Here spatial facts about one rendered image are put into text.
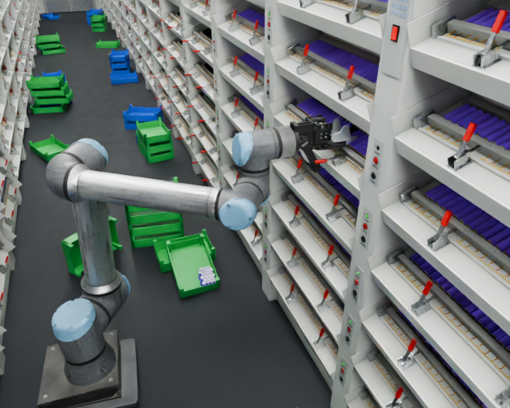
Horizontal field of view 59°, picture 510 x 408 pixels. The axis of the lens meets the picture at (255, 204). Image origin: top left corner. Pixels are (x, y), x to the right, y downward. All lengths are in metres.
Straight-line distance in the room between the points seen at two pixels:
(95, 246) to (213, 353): 0.72
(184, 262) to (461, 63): 1.80
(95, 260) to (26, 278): 0.98
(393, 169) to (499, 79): 0.37
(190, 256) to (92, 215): 0.93
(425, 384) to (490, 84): 0.77
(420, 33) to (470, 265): 0.49
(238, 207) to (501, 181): 0.60
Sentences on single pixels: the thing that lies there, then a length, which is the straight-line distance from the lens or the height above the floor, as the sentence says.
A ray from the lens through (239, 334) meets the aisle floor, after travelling 2.11.
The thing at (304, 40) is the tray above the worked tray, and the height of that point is 1.22.
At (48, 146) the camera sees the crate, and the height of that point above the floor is 0.00.
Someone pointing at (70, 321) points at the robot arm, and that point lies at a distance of 1.74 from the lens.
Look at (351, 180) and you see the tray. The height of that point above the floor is 0.95.
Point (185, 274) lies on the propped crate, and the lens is 2.37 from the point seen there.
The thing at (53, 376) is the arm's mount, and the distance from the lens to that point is 1.97.
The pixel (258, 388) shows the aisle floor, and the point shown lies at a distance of 1.94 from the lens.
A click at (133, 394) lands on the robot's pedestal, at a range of 1.90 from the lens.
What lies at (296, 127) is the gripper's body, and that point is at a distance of 1.30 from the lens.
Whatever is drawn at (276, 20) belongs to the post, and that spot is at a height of 1.29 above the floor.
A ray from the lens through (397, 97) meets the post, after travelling 1.08.
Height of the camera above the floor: 1.57
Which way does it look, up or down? 32 degrees down
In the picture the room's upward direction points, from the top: straight up
